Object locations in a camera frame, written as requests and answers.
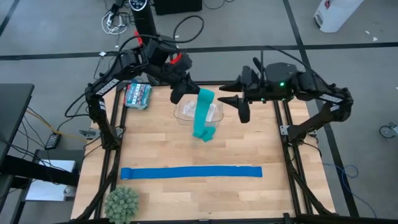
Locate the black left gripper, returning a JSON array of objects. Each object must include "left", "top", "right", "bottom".
[{"left": 155, "top": 62, "right": 201, "bottom": 105}]

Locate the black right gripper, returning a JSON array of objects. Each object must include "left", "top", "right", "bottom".
[{"left": 217, "top": 65, "right": 268, "bottom": 124}]

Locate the teal elastic bandage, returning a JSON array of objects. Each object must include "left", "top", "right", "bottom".
[{"left": 192, "top": 88, "right": 217, "bottom": 143}]

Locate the teal bandage package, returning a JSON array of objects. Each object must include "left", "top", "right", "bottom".
[{"left": 124, "top": 83, "right": 153, "bottom": 110}]

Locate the blue elastic bandage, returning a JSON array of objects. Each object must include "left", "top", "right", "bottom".
[{"left": 120, "top": 166, "right": 264, "bottom": 180}]

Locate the clear plastic bag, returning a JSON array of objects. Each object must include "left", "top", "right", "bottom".
[{"left": 182, "top": 100, "right": 218, "bottom": 122}]

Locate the clear plastic container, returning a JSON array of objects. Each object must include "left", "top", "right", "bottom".
[{"left": 173, "top": 90, "right": 225, "bottom": 128}]

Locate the black tower fan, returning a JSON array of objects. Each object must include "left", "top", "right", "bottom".
[{"left": 129, "top": 0, "right": 158, "bottom": 43}]

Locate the black box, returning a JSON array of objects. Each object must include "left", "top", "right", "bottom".
[{"left": 154, "top": 0, "right": 203, "bottom": 16}]

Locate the white power strip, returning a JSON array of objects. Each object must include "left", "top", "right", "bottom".
[{"left": 101, "top": 11, "right": 129, "bottom": 35}]

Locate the white trash bin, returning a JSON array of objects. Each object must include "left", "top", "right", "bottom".
[{"left": 313, "top": 0, "right": 364, "bottom": 34}]

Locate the green spiky ball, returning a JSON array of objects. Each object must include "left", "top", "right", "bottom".
[{"left": 104, "top": 185, "right": 140, "bottom": 224}]

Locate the black power adapter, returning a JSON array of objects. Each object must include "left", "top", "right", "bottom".
[{"left": 44, "top": 133, "right": 62, "bottom": 151}]

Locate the grey caster wheel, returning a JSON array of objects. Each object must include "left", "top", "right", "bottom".
[{"left": 379, "top": 123, "right": 398, "bottom": 139}]

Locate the black overhead crossbar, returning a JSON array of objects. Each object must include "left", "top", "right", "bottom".
[{"left": 55, "top": 214, "right": 398, "bottom": 224}]

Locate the white box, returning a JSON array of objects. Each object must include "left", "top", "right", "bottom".
[{"left": 25, "top": 159, "right": 78, "bottom": 202}]

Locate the black desk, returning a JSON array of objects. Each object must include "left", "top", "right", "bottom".
[{"left": 0, "top": 83, "right": 80, "bottom": 224}]

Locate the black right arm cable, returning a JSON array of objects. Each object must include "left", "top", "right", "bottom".
[{"left": 264, "top": 45, "right": 330, "bottom": 88}]

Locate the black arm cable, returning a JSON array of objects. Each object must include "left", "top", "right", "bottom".
[
  {"left": 119, "top": 14, "right": 205, "bottom": 63},
  {"left": 264, "top": 45, "right": 330, "bottom": 88}
]

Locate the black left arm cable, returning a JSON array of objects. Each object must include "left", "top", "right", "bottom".
[{"left": 119, "top": 14, "right": 205, "bottom": 63}]

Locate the blue floor cable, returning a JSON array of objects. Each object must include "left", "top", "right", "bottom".
[{"left": 322, "top": 163, "right": 379, "bottom": 218}]

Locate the yellow floor cable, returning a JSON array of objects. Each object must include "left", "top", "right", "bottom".
[{"left": 26, "top": 108, "right": 90, "bottom": 143}]

